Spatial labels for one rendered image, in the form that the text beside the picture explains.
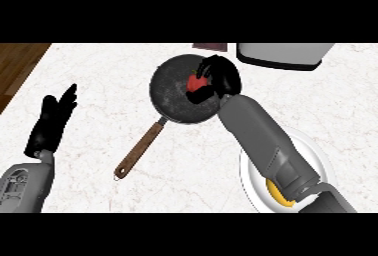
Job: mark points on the dark brown flat object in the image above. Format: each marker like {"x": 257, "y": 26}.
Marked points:
{"x": 209, "y": 46}

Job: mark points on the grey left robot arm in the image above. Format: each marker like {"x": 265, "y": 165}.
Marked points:
{"x": 23, "y": 186}

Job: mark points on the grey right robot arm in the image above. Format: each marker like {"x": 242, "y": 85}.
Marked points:
{"x": 273, "y": 150}

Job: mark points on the yellow round food piece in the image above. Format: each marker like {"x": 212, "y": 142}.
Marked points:
{"x": 279, "y": 197}

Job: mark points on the pale grey appliance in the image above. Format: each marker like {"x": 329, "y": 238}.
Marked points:
{"x": 282, "y": 55}

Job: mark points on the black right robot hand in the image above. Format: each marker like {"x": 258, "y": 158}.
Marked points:
{"x": 223, "y": 77}

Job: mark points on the red bell pepper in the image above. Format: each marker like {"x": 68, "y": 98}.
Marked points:
{"x": 195, "y": 83}

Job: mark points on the white round plate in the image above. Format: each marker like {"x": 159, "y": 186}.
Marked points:
{"x": 314, "y": 160}

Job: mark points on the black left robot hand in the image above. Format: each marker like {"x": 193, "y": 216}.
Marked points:
{"x": 47, "y": 128}

